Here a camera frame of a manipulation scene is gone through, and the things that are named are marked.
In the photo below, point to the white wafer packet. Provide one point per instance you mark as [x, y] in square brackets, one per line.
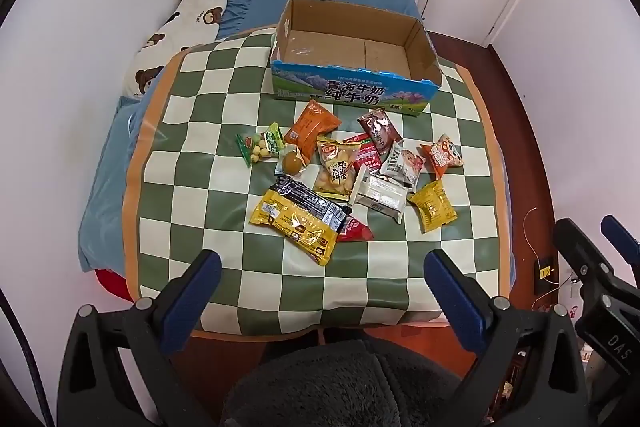
[380, 197]

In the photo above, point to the green white checkered mat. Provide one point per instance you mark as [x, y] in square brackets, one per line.
[200, 207]

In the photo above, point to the small yellow snack packet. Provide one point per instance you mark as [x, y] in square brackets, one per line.
[434, 206]

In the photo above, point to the orange snack packet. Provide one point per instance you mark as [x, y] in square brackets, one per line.
[310, 127]

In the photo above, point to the yellow black noodle packet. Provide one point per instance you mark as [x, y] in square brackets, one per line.
[295, 217]

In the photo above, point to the plain red snack packet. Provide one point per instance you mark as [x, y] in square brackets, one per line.
[357, 231]

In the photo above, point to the small orange cartoon packet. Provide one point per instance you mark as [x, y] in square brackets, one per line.
[442, 155]

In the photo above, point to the red cloth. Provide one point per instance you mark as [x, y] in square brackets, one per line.
[110, 282]

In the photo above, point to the green packet with round balls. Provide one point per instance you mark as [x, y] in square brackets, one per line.
[257, 147]

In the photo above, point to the red packet with green stripe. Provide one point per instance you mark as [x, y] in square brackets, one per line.
[369, 157]

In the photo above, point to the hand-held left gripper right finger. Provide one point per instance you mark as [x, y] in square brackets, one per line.
[457, 302]

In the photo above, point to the clear packet with brown egg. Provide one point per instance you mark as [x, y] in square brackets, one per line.
[291, 163]

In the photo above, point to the white cookie packet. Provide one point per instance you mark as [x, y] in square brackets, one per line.
[402, 164]

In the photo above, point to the bear print pillow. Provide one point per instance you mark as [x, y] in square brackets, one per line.
[200, 2]

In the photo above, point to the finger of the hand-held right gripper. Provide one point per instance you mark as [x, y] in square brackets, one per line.
[580, 243]
[620, 234]

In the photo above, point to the cardboard box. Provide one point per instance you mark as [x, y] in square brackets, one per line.
[350, 94]

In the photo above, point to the yellow round biscuit packet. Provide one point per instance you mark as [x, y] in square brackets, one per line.
[335, 172]

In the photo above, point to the brown snack packet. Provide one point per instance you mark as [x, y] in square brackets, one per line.
[377, 129]

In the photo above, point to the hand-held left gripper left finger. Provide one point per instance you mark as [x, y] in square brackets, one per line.
[192, 294]

